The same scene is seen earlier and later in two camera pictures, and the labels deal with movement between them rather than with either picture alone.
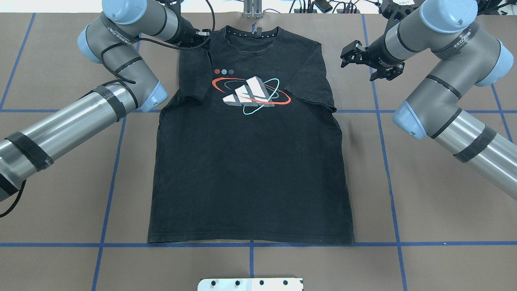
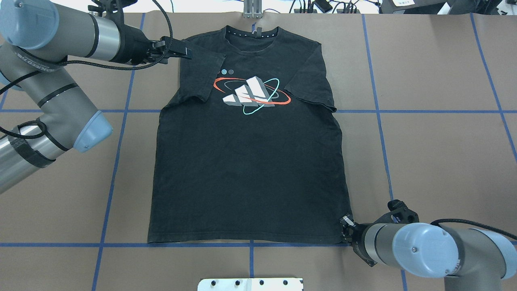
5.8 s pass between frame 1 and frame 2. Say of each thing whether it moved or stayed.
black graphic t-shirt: stayed
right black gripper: moved
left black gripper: moved
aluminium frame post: stayed
